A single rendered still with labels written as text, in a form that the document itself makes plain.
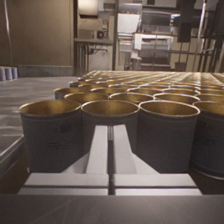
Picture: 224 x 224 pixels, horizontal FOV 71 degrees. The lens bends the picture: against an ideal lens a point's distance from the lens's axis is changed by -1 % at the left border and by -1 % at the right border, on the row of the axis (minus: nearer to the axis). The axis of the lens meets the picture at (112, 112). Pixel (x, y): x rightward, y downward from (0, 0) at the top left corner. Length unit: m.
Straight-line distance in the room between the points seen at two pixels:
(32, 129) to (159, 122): 0.13
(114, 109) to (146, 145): 0.07
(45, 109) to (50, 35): 2.79
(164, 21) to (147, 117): 3.31
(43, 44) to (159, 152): 2.92
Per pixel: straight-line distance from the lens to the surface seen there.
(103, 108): 0.22
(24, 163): 0.25
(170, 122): 0.17
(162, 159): 0.19
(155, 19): 3.42
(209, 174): 0.23
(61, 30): 2.97
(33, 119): 0.17
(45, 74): 1.53
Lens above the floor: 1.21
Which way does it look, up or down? 17 degrees down
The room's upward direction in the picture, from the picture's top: 3 degrees clockwise
